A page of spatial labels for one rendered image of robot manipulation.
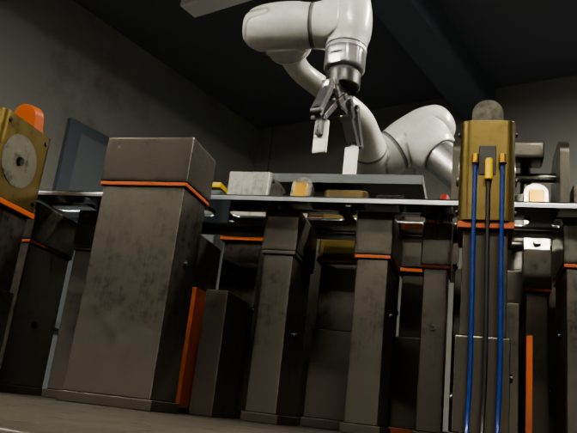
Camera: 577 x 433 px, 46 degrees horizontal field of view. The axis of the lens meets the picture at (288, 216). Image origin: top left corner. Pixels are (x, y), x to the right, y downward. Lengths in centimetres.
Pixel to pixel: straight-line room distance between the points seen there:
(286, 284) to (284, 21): 75
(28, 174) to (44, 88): 294
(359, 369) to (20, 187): 52
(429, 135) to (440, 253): 103
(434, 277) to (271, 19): 80
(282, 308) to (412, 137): 111
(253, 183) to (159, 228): 37
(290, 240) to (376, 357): 20
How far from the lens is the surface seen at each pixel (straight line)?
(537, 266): 106
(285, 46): 154
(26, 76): 388
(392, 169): 194
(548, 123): 435
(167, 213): 83
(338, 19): 149
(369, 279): 89
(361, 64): 147
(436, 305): 92
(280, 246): 93
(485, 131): 77
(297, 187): 115
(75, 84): 408
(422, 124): 196
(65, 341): 108
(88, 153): 398
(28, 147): 101
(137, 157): 87
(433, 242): 94
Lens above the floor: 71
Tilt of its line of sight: 17 degrees up
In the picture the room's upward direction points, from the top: 7 degrees clockwise
